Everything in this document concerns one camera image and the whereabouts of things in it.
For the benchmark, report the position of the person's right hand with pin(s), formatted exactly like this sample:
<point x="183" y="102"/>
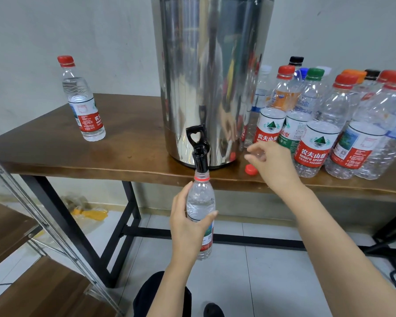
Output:
<point x="277" y="168"/>

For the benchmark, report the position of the person's left hand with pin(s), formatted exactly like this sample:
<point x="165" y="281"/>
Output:
<point x="190" y="237"/>

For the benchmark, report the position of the red bottle cap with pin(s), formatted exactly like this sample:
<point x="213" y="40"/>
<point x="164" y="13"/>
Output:
<point x="251" y="170"/>

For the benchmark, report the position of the green red label plastic bottle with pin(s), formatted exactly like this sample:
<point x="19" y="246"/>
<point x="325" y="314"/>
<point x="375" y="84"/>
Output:
<point x="200" y="198"/>

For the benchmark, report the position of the cluster of plastic bottles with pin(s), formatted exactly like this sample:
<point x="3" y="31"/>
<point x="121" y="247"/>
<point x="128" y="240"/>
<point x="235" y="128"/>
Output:
<point x="330" y="122"/>

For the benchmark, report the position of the stainless steel water dispenser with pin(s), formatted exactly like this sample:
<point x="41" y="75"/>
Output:
<point x="211" y="69"/>

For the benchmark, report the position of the red label plastic water bottle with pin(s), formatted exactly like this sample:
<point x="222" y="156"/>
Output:
<point x="82" y="105"/>

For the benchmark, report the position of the wooden metal shelf rack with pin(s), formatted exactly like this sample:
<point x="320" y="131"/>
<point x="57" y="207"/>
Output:
<point x="3" y="241"/>

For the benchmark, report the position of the person's right forearm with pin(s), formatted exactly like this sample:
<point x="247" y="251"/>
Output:
<point x="350" y="260"/>

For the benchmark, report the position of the person's black trouser leg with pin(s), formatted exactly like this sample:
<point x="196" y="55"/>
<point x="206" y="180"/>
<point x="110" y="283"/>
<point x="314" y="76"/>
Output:
<point x="152" y="297"/>

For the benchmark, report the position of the person's black shoe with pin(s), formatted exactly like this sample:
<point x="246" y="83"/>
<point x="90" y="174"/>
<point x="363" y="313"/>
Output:
<point x="214" y="310"/>

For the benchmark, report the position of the yellow debris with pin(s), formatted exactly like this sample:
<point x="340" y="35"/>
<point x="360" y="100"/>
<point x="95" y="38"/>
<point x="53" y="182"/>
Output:
<point x="89" y="214"/>

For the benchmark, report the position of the black metal table frame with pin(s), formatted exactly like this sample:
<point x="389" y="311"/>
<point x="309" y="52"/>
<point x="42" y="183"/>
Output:
<point x="251" y="239"/>

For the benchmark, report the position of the wooden stool with black frame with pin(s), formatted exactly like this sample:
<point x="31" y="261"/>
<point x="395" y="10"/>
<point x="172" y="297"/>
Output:
<point x="389" y="227"/>

